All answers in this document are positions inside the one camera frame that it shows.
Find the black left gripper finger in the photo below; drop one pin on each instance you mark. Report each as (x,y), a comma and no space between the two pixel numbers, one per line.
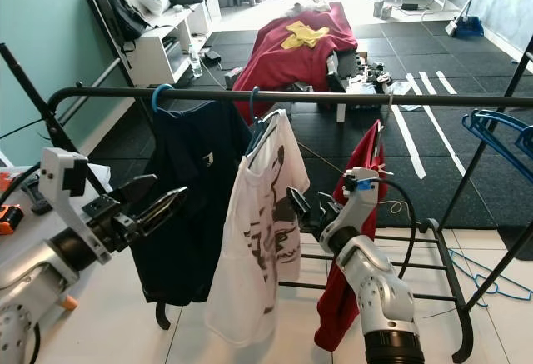
(137,189)
(162,210)

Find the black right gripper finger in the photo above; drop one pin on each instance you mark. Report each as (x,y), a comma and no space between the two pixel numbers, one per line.
(320,200)
(301,203)

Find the navy blue t-shirt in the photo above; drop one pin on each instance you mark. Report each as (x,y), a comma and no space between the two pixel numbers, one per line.
(200,231)

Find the light blue plastic hanger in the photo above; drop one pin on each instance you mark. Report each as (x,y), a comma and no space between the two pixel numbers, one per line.
(156,97)

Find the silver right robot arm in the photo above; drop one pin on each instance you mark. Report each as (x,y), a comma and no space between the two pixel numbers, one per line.
(379,297)

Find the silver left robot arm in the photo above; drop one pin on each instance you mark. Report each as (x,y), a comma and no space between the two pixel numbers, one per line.
(42,297)

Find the dark blue hanger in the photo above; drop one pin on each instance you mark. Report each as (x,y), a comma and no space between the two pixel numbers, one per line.
(254,127)

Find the thin metal hanger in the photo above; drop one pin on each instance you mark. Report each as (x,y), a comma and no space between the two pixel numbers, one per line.
(389,107)

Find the empty blue plastic hanger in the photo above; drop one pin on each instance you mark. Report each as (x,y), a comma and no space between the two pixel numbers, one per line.
(500,114)
(495,147)

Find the red t-shirt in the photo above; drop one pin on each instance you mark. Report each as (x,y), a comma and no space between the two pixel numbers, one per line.
(333,314)

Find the orange and black tool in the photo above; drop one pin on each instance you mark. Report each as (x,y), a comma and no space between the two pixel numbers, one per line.
(12,218)

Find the black metal clothes rack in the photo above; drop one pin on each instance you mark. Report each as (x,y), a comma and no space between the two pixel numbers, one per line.
(333,96)

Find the white printed t-shirt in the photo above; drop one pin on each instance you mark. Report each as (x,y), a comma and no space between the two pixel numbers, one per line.
(250,297)

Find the red cloth covered table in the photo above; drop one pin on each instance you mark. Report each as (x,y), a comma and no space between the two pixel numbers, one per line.
(291,68)

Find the clear water bottle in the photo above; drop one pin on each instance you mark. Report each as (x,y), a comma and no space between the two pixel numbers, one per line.
(195,64)

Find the white shelf unit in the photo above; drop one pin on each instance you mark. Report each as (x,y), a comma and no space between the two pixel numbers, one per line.
(158,47)

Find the yellow cloth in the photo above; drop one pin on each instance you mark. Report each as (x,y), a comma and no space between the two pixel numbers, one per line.
(304,35)

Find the black flat bag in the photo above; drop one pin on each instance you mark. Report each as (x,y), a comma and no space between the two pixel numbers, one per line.
(121,12)

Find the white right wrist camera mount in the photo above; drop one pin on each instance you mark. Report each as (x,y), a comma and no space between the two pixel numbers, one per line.
(360,197)

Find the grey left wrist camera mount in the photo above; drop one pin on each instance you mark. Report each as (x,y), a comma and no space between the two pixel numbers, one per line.
(62,172)

